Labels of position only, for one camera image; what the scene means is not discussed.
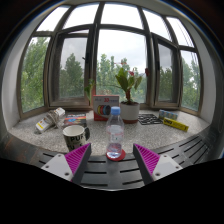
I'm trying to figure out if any light blue box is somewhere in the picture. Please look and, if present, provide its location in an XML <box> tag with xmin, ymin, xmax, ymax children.
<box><xmin>158</xmin><ymin>109</ymin><xmax>180</xmax><ymax>121</ymax></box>

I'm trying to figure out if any small green leafy plant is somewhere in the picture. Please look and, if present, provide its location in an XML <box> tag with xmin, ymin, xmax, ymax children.
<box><xmin>83</xmin><ymin>78</ymin><xmax>96</xmax><ymax>103</ymax></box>

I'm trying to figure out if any flat round red coaster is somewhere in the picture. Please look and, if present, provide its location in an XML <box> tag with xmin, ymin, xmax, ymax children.
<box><xmin>105</xmin><ymin>148</ymin><xmax>127</xmax><ymax>163</ymax></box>

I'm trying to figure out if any white mug with black letters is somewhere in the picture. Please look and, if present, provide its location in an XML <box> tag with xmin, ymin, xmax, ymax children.
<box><xmin>62</xmin><ymin>124</ymin><xmax>91</xmax><ymax>153</ymax></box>

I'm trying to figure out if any flowering plant in white pot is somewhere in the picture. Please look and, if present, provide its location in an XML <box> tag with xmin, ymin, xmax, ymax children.
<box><xmin>114</xmin><ymin>59</ymin><xmax>145</xmax><ymax>125</ymax></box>

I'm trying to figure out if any white charger with bundled cable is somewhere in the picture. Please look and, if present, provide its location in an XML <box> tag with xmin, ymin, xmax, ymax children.
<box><xmin>35</xmin><ymin>106</ymin><xmax>67</xmax><ymax>134</ymax></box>

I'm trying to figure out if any long yellow box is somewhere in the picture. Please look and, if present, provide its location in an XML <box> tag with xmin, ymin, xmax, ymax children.
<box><xmin>162</xmin><ymin>117</ymin><xmax>190</xmax><ymax>133</ymax></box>

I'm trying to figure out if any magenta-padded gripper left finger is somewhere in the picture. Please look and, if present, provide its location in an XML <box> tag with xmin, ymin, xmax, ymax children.
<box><xmin>40</xmin><ymin>142</ymin><xmax>93</xmax><ymax>186</ymax></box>

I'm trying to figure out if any brown-framed bay window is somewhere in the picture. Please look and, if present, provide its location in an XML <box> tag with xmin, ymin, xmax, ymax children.
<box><xmin>16</xmin><ymin>1</ymin><xmax>204</xmax><ymax>119</ymax></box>

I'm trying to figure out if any clear blue-capped water bottle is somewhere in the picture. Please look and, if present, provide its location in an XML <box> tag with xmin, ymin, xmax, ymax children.
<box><xmin>105</xmin><ymin>106</ymin><xmax>126</xmax><ymax>160</ymax></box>

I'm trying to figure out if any red box with colourful spools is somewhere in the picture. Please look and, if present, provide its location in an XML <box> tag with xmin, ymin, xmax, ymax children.
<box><xmin>92</xmin><ymin>94</ymin><xmax>121</xmax><ymax>122</ymax></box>

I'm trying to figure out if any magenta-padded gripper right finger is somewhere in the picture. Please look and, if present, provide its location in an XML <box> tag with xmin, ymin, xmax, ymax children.
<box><xmin>132</xmin><ymin>142</ymin><xmax>184</xmax><ymax>186</ymax></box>

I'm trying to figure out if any black lattice mat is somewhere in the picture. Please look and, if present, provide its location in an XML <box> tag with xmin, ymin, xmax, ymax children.
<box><xmin>137</xmin><ymin>113</ymin><xmax>164</xmax><ymax>126</ymax></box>

